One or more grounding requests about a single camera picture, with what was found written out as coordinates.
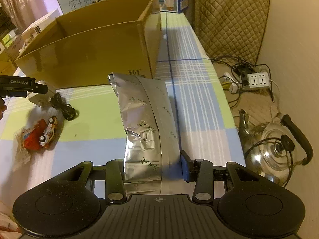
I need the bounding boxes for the black USB cable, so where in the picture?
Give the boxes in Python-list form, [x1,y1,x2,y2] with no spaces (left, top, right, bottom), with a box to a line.
[49,92,80,122]

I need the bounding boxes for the red Doraemon toy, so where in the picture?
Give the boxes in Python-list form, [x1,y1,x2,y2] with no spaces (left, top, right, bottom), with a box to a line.
[15,118,49,165]

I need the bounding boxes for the silver foil bag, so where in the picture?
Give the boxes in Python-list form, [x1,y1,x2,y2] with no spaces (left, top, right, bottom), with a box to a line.
[109,73,187,195]

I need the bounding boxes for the white toy car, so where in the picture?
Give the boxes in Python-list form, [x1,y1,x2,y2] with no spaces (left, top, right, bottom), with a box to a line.
[39,116,58,148]

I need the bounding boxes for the clear plastic container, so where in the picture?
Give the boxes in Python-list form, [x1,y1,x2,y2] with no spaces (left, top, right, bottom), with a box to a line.
[27,80,56,107]

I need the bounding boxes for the person's left hand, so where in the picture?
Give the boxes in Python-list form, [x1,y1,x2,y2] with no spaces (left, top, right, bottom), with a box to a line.
[0,98,7,120]

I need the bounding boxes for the cardboard boxes pile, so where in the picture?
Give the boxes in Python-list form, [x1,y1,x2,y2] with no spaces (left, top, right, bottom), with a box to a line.
[0,4,26,77]

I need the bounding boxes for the white appliance box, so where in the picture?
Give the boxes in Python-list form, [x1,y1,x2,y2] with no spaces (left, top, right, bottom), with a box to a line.
[21,9,61,44]

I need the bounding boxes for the steel kettle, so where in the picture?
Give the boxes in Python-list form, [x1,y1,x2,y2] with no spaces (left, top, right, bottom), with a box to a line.
[238,109,314,187]

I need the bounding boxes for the brown cardboard box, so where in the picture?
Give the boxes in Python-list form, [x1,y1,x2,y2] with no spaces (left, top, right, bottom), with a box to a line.
[16,0,162,88]

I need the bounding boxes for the white power strip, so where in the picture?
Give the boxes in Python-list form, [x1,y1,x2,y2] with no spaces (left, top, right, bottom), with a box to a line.
[248,72,270,89]

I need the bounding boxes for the quilted beige chair cover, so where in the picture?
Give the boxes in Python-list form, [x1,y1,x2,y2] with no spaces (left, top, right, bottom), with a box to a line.
[190,0,270,63]

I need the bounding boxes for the floor power cables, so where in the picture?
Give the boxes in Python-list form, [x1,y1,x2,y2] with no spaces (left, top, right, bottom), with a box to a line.
[210,56,281,116]

